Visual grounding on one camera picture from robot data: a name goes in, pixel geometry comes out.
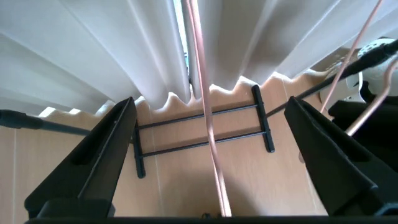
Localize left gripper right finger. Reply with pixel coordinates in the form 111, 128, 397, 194
284, 95, 398, 217

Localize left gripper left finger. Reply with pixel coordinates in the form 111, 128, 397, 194
24, 96, 138, 218

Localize black shorts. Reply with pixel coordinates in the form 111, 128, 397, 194
328, 80, 398, 172

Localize black clothes rack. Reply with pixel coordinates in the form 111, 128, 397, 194
0, 39, 398, 179

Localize white laundry basket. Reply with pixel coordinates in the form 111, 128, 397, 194
320, 37, 398, 105

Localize beige curtain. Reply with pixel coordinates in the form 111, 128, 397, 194
0, 0, 398, 116

